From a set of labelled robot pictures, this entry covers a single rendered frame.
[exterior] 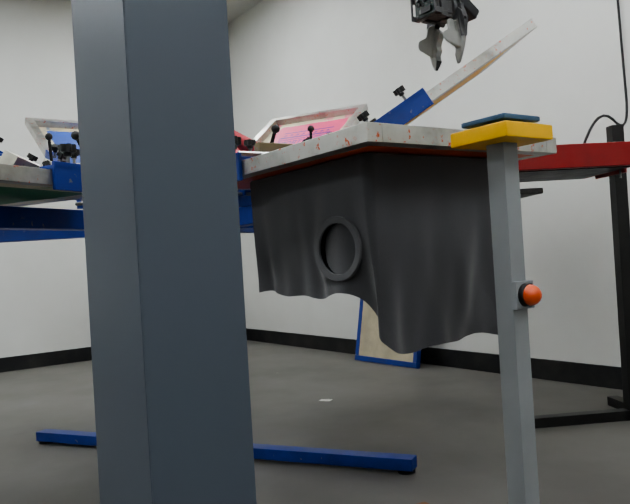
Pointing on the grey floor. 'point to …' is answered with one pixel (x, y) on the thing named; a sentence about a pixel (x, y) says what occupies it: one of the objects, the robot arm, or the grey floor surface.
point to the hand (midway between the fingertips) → (449, 61)
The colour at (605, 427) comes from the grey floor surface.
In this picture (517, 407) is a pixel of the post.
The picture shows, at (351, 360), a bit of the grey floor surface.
